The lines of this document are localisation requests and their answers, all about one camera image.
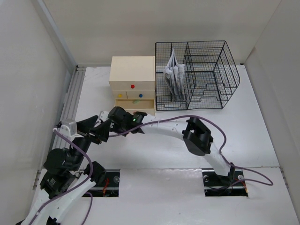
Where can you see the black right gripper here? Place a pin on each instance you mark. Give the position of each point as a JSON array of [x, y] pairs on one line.
[[113, 127]]

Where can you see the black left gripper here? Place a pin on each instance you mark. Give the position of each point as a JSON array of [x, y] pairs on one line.
[[101, 131]]

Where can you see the cream wooden drawer cabinet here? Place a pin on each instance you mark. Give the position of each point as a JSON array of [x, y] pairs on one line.
[[133, 78]]

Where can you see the white instruction booklet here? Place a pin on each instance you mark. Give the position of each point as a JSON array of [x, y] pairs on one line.
[[174, 74]]

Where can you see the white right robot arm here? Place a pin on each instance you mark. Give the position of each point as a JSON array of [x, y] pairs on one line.
[[190, 129]]

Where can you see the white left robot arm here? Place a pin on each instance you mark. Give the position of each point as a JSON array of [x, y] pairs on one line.
[[70, 173]]

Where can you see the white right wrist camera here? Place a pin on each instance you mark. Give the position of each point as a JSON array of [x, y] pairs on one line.
[[103, 116]]

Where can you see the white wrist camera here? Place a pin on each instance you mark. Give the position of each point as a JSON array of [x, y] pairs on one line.
[[103, 116], [68, 128]]

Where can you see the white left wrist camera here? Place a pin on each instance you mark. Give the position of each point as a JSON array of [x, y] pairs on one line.
[[68, 128]]

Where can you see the aluminium rail frame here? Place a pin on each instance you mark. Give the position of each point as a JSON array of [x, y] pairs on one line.
[[67, 110]]

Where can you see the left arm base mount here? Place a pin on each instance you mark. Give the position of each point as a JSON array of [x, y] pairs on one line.
[[109, 187]]

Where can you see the black wire mesh organizer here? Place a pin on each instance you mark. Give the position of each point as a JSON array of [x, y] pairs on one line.
[[210, 79]]

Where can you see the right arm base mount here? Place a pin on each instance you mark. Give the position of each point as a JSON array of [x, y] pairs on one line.
[[217, 186]]

